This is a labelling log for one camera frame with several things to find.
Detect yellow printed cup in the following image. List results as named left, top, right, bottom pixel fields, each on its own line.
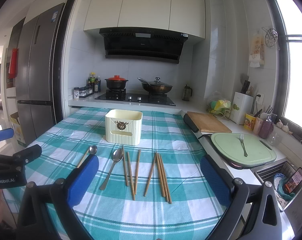
left=244, top=113, right=256, bottom=131

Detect sauce bottles group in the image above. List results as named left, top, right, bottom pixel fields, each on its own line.
left=87, top=72, right=101, bottom=93

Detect hanging towel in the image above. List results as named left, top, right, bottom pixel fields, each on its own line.
left=249, top=34, right=265, bottom=68

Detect white upper cabinets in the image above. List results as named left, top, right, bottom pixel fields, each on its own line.
left=84, top=0, right=205, bottom=38

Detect black wok glass lid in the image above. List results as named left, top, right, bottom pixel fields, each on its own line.
left=137, top=77, right=172, bottom=94

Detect black gas stove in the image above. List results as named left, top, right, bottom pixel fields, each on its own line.
left=95, top=89, right=176, bottom=106

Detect large steel spoon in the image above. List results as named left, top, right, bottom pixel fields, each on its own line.
left=99, top=148, right=124, bottom=191

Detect black range hood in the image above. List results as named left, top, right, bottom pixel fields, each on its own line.
left=99, top=27, right=188, bottom=64

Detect cream utensil holder box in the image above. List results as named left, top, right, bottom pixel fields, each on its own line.
left=105, top=109, right=143, bottom=146

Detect teal checkered tablecloth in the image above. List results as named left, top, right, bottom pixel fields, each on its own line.
left=25, top=107, right=225, bottom=239

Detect black pot orange lid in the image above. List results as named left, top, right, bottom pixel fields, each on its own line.
left=105, top=75, right=128, bottom=90

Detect plastic bag with sponges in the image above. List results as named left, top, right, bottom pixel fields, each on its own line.
left=207, top=91, right=231, bottom=118

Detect grey refrigerator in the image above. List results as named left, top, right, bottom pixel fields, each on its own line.
left=15, top=3, right=64, bottom=145

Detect small steel spoon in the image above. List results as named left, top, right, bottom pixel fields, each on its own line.
left=77, top=145, right=97, bottom=168

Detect black spice rack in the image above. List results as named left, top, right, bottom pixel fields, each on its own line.
left=79, top=86, right=94, bottom=98

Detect spice jar white label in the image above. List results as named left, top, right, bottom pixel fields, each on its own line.
left=73, top=87, right=79, bottom=100

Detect steel fork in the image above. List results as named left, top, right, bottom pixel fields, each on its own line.
left=239, top=134, right=248, bottom=157

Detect wooden cutting board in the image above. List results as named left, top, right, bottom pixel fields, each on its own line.
left=187, top=112, right=232, bottom=133

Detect green plastic cutting board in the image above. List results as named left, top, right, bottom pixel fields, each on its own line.
left=210, top=133, right=276, bottom=168

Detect white knife block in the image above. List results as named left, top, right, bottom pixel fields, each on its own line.
left=229, top=92, right=254, bottom=125

